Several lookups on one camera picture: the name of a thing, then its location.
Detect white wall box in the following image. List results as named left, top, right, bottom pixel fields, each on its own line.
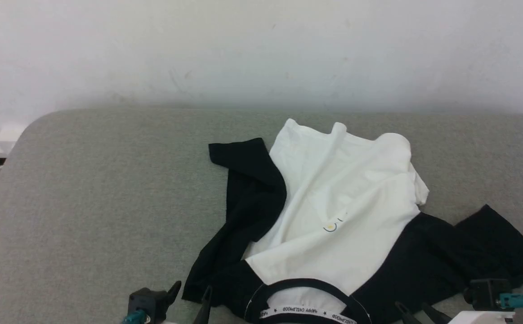
left=0, top=124, right=27, bottom=144

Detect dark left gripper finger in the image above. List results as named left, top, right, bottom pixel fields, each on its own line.
left=166, top=280, right=182, bottom=310
left=193, top=286, right=212, bottom=324

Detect grey fabric sofa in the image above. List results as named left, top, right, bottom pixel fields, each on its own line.
left=0, top=107, right=523, bottom=324

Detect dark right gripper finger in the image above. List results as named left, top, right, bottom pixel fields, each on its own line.
left=421, top=303, right=451, bottom=324
left=394, top=301, right=424, bottom=324

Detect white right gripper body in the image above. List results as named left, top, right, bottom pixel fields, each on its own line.
left=448, top=310, right=516, bottom=324

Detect black and white t-shirt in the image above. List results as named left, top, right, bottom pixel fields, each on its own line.
left=181, top=118, right=523, bottom=324

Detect left cable with teal connector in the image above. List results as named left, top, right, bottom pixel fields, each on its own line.
left=122, top=310, right=149, bottom=324

